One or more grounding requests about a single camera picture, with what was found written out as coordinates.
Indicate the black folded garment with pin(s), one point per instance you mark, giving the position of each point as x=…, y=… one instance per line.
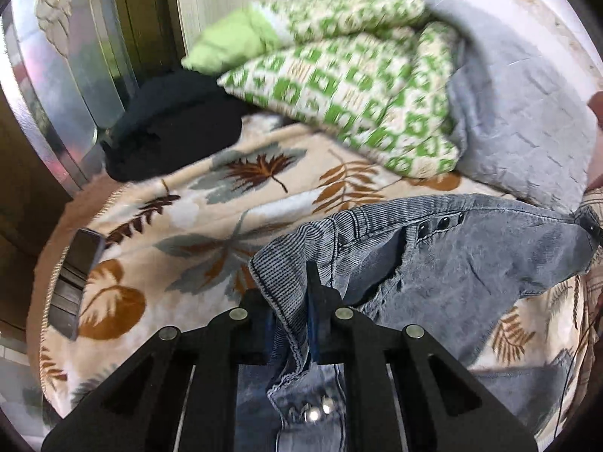
x=173, y=120

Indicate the dark rectangular remote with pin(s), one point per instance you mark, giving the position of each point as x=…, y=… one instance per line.
x=82, y=256

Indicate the grey denim pants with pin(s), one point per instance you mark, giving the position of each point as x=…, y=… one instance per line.
x=454, y=264

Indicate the grey quilted pillow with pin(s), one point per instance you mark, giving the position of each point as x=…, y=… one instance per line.
x=519, y=125

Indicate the green white patterned quilt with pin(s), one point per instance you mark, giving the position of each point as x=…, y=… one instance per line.
x=371, y=73

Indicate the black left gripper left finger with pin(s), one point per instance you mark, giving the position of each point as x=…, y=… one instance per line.
x=177, y=392

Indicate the wooden wardrobe with mirror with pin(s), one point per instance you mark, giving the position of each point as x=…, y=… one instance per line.
x=69, y=69

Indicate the beige leaf-pattern blanket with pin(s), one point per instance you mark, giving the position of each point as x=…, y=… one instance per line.
x=177, y=247

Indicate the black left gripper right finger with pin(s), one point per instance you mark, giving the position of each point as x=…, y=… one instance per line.
x=404, y=390

